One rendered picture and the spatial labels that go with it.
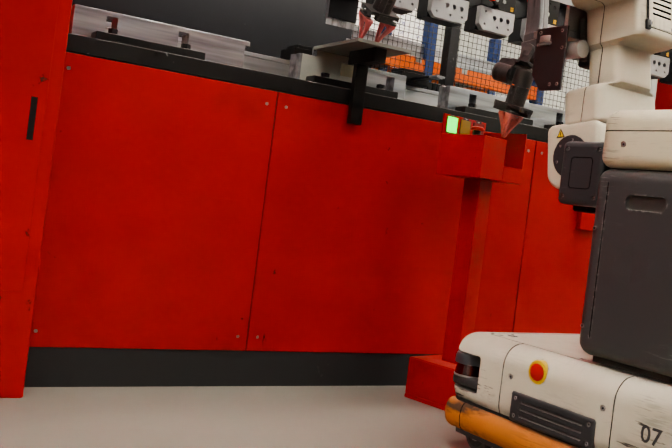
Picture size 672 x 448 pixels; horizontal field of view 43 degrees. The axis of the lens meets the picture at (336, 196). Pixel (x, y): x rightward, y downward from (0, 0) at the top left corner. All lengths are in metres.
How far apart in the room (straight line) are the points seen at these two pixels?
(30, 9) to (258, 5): 1.19
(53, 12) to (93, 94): 0.24
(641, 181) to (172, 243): 1.19
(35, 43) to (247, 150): 0.63
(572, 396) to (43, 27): 1.42
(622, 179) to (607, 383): 0.41
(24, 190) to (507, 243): 1.56
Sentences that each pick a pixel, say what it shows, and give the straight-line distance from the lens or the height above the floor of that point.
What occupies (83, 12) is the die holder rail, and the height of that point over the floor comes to 0.95.
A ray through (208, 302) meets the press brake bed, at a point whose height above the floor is 0.23.
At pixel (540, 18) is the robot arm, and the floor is 1.15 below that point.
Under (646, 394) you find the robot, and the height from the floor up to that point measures 0.26.
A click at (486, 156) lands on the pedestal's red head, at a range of 2.41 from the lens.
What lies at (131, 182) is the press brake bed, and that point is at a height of 0.53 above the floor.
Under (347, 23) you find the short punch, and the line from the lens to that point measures 2.69.
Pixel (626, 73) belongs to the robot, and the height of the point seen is 0.94.
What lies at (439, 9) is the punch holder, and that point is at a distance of 2.83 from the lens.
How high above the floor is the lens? 0.56
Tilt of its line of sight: level
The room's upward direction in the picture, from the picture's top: 7 degrees clockwise
